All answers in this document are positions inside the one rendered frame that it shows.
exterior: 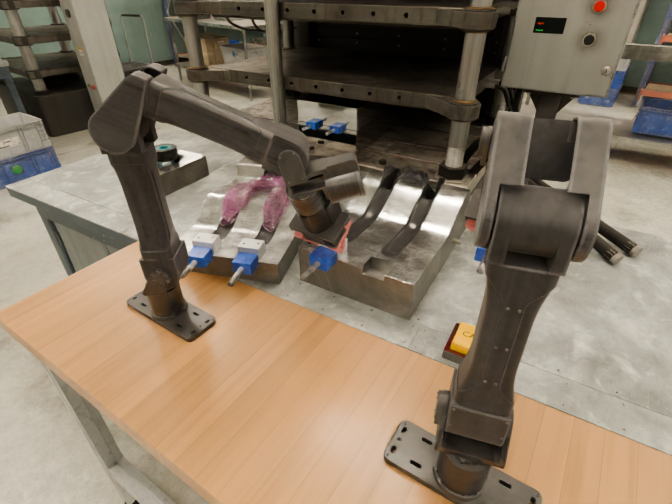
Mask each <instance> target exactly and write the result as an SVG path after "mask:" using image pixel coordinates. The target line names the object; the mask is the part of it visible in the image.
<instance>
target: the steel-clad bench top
mask: <svg viewBox="0 0 672 504"><path fill-rule="evenodd" d="M157 136H158V139H157V140H156V141H155V142H154V145H159V144H165V143H170V144H175V145H176V146H177V149H180V150H184V151H188V152H192V153H196V154H201V155H205V156H206V160H207V165H208V170H209V176H207V177H205V178H202V179H200V180H198V181H196V182H194V183H192V184H190V185H188V186H186V187H184V188H182V189H180V190H177V191H175V192H173V193H171V194H169V195H167V196H166V200H167V204H168V207H169V211H170V215H171V218H172V221H173V224H174V227H175V230H176V231H177V232H178V234H179V238H181V237H182V236H183V235H184V234H185V233H186V232H187V231H188V230H189V229H190V228H191V227H192V226H193V225H194V223H195V222H196V220H197V218H198V216H199V213H200V211H201V209H202V206H203V204H204V202H205V199H206V197H207V196H208V194H209V193H210V192H211V191H212V190H214V189H216V188H218V187H221V186H225V185H227V184H229V183H231V182H232V181H233V180H234V179H236V178H237V163H238V162H239V161H240V160H242V159H243V158H244V157H245V156H244V155H242V154H240V153H238V152H236V151H234V150H232V149H230V148H227V147H225V146H223V145H220V144H218V143H216V142H213V141H211V140H208V139H206V138H203V137H201V136H199V135H196V134H194V133H189V132H185V131H180V130H176V129H172V130H169V131H166V132H163V133H160V134H157ZM5 187H6V188H8V189H11V190H13V191H16V192H18V193H21V194H23V195H26V196H28V197H31V198H33V199H36V200H38V201H41V202H43V203H46V204H48V205H50V206H53V207H55V208H58V209H60V210H63V211H65V212H68V213H70V214H73V215H75V216H78V217H80V218H83V219H85V220H88V221H90V222H93V223H95V224H97V225H100V226H102V227H105V228H107V229H110V230H112V231H115V232H117V233H120V234H122V235H125V236H127V237H130V238H132V239H135V240H137V241H139V240H138V236H137V232H136V229H135V226H134V222H133V219H132V216H131V213H130V211H129V208H128V205H127V202H126V199H125V196H124V193H123V190H122V187H121V184H120V182H119V179H118V177H117V175H116V172H115V170H114V169H113V168H112V166H111V164H110V162H109V159H108V156H107V154H98V155H95V156H92V157H89V158H86V159H83V160H80V161H78V162H75V163H72V164H69V165H66V166H63V167H60V168H57V169H54V170H51V171H48V172H45V173H42V174H39V175H36V176H33V177H30V178H28V179H24V180H21V181H18V182H15V183H12V184H10V185H7V186H5ZM609 226H611V225H609ZM611 227H612V228H614V229H615V230H617V231H618V232H620V233H621V234H623V235H624V236H626V237H627V238H629V239H630V240H632V241H633V242H635V243H636V244H638V245H639V246H641V247H642V248H643V250H642V251H641V252H640V253H639V254H638V255H637V256H635V257H632V256H631V255H629V254H628V253H626V252H625V251H623V250H622V249H620V248H619V247H618V246H616V245H615V244H613V243H612V242H610V241H609V240H607V239H606V238H605V237H603V236H602V235H600V234H599V233H598V235H599V236H600V237H601V238H603V239H604V240H605V241H606V242H608V243H609V244H610V245H611V246H612V247H614V248H615V249H616V250H617V251H618V252H620V253H621V254H622V255H623V256H624V257H623V259H622V260H621V261H620V262H618V263H617V264H614V265H613V264H612V263H610V262H609V261H608V260H607V259H606V258H604V257H603V256H602V255H601V254H600V253H598V252H597V251H596V250H595V249H594V248H592V250H591V252H590V254H589V256H588V257H587V258H586V260H585V261H583V262H582V263H576V262H570V264H569V267H568V269H567V272H566V275H565V277H563V276H560V278H559V281H558V284H557V286H556V288H555V289H553V290H552V291H551V292H550V294H549V295H548V297H547V298H546V300H545V301H544V303H543V305H542V306H541V308H540V310H539V312H538V314H537V316H536V318H535V321H534V323H533V326H532V329H531V332H530V334H529V337H528V340H527V343H526V346H525V349H524V352H523V355H522V358H521V361H520V364H519V366H518V369H517V373H516V377H515V382H514V393H517V394H519V395H522V396H524V397H527V398H529V399H532V400H534V401H537V402H539V403H541V404H544V405H546V406H549V407H551V408H554V409H556V410H559V411H561V412H564V413H566V414H569V415H571V416H574V417H576V418H579V419H581V420H584V421H586V422H589V423H591V424H593V425H596V426H598V427H601V428H603V429H606V430H608V431H611V432H613V433H616V434H618V435H621V436H623V437H626V438H628V439H631V440H633V441H636V442H638V443H641V444H643V445H645V446H648V447H650V448H653V449H655V450H658V451H660V452H663V453H665V454H668V455H670V456H672V239H670V238H666V237H661V236H657V235H652V234H647V233H643V232H638V231H634V230H629V229H625V228H620V227H616V226H611ZM459 240H461V241H462V242H461V245H458V244H456V245H455V247H454V248H453V250H452V252H451V253H450V255H449V256H448V258H447V260H446V261H445V263H444V265H443V266H442V268H441V269H440V271H439V273H438V274H437V276H436V278H435V279H434V281H433V282H432V284H431V286H430V287H429V289H428V291H427V292H426V294H425V295H424V297H423V299H422V300H421V302H420V303H419V305H418V307H417V308H416V310H415V312H414V313H413V315H412V316H411V318H410V320H406V319H404V318H401V317H398V316H396V315H393V314H390V313H387V312H385V311H382V310H379V309H377V308H374V307H371V306H369V305H366V304H363V303H361V302H358V301H355V300H353V299H350V298H347V297H344V296H342V295H339V294H336V293H334V292H331V291H328V290H326V289H323V288H320V287H318V286H315V285H312V284H309V283H307V282H304V281H301V280H300V267H299V251H298V252H297V254H296V256H295V258H294V259H293V261H292V263H291V265H290V267H289V268H288V270H287V272H286V274H285V276H284V278H283V279H282V281H281V283H280V284H274V283H267V282H260V281H253V280H247V279H240V278H238V280H237V281H239V282H242V283H244V284H247V285H249V286H252V287H254V288H257V289H259V290H262V291H264V292H267V293H269V294H272V295H274V296H277V297H279V298H282V299H284V300H286V301H289V302H291V303H294V304H296V305H299V306H301V307H304V308H306V309H309V310H311V311H314V312H316V313H319V314H321V315H324V316H326V317H329V318H331V319H334V320H336V321H338V322H341V323H343V324H346V325H348V326H351V327H353V328H356V329H358V330H361V331H363V332H366V333H368V334H371V335H373V336H376V337H378V338H381V339H383V340H386V341H388V342H390V343H393V344H395V345H398V346H400V347H403V348H405V349H408V350H410V351H413V352H415V353H418V354H420V355H423V356H425V357H428V358H430V359H433V360H435V361H438V362H440V363H442V364H445V365H447V366H450V367H452V368H456V369H458V367H459V365H460V364H457V363H455V362H452V361H450V360H447V359H445V358H442V353H443V349H444V347H445V345H446V343H447V341H448V339H449V337H450V334H451V332H452V330H453V328H454V326H455V324H456V323H459V324H460V323H461V322H464V323H467V324H470V325H473V326H476V324H477V321H478V317H479V313H480V309H481V305H482V301H483V297H484V292H485V287H486V272H485V270H484V272H483V274H478V273H477V272H476V270H477V268H478V266H479V264H480V261H476V260H474V257H475V253H476V249H477V247H475V246H473V241H474V233H473V232H472V231H470V230H469V229H468V228H466V229H465V231H464V232H463V234H462V235H461V237H460V239H459ZM420 326H421V327H420ZM419 328H420V329H419ZM416 333H417V334H416ZM415 335H416V336H415ZM412 340H413V341H412ZM411 342H412V343H411ZM408 347H409V348H408Z"/></svg>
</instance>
